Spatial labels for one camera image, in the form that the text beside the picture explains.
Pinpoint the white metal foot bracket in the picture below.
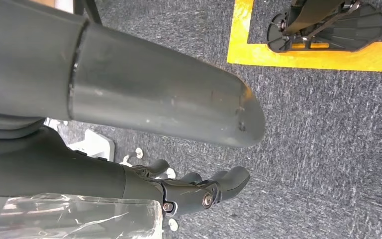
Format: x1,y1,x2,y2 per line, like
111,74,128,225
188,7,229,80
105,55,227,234
44,118,116,162

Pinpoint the black metal leg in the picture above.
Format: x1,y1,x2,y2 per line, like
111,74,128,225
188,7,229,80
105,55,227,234
73,0,103,25

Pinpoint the clear plastic cover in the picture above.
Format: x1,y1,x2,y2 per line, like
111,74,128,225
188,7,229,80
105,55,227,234
0,188,164,239

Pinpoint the black robot foot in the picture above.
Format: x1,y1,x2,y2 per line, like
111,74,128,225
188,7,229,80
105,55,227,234
266,0,382,53

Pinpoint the yellow floor tape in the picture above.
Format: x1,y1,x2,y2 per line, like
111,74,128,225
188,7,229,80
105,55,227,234
226,0,382,73

